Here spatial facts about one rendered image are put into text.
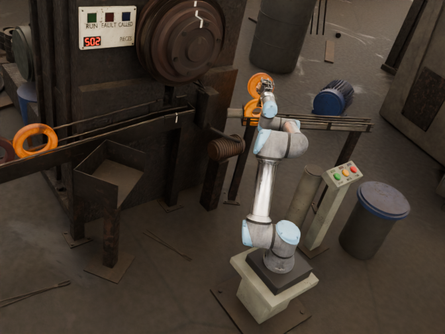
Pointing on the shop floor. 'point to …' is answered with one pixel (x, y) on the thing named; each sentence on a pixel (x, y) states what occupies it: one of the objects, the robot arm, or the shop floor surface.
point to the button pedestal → (327, 210)
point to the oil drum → (281, 34)
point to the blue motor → (334, 99)
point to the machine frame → (120, 96)
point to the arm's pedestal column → (257, 309)
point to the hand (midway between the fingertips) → (261, 83)
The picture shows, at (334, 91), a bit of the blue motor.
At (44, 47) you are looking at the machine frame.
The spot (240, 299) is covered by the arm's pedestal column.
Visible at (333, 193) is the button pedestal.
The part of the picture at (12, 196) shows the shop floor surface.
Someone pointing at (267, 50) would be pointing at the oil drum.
